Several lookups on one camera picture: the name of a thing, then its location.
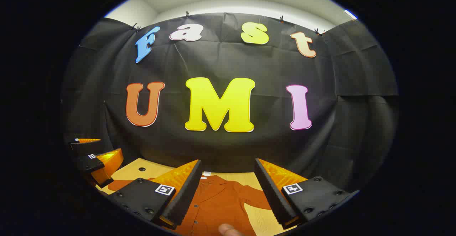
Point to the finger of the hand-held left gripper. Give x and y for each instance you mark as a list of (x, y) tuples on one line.
[(87, 164), (80, 147)]

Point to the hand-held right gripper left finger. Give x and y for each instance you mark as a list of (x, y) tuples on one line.
[(185, 193)]

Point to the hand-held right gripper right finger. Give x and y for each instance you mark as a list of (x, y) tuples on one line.
[(272, 196)]

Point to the black backdrop cloth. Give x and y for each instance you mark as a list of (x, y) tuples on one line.
[(228, 61)]

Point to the ceiling light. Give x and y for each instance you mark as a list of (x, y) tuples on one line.
[(351, 14)]

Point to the orange button shirt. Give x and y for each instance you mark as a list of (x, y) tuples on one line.
[(221, 204)]

